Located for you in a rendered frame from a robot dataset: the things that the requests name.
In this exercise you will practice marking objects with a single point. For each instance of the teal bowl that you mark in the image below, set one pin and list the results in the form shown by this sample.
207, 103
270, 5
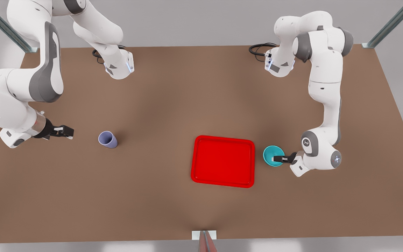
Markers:
270, 154

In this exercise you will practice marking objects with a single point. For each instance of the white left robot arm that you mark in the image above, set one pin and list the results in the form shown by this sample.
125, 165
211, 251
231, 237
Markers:
325, 94

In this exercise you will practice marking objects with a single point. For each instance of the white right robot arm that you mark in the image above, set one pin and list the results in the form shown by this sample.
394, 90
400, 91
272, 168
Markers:
46, 70

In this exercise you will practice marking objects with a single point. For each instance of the lavender cup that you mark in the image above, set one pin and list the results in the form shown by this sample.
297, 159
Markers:
107, 139

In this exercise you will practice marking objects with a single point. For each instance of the red rectangular tray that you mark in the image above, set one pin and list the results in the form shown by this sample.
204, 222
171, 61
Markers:
223, 161

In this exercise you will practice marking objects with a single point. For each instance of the silver frame post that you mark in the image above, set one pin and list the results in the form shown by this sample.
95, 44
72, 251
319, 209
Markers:
4, 25
392, 23
205, 239

